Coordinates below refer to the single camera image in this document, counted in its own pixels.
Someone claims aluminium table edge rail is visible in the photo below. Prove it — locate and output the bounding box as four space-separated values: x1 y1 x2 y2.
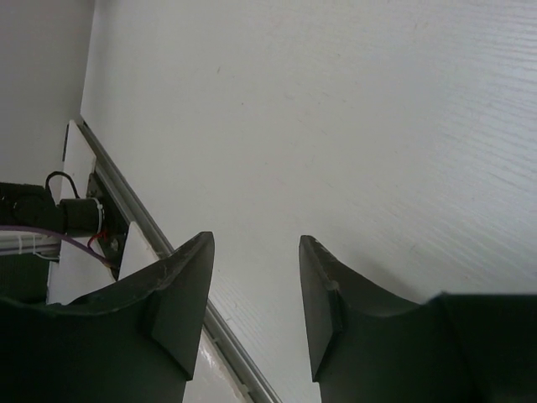
62 119 284 403

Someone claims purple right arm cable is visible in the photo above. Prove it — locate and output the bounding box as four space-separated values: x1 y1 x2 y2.
0 225 114 268

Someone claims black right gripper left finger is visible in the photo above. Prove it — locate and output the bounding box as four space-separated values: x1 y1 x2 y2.
1 232 215 402

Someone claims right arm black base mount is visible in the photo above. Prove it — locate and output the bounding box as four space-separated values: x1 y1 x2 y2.
44 171 128 279

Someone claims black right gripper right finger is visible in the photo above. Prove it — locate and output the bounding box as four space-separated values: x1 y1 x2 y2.
299 235 536 402

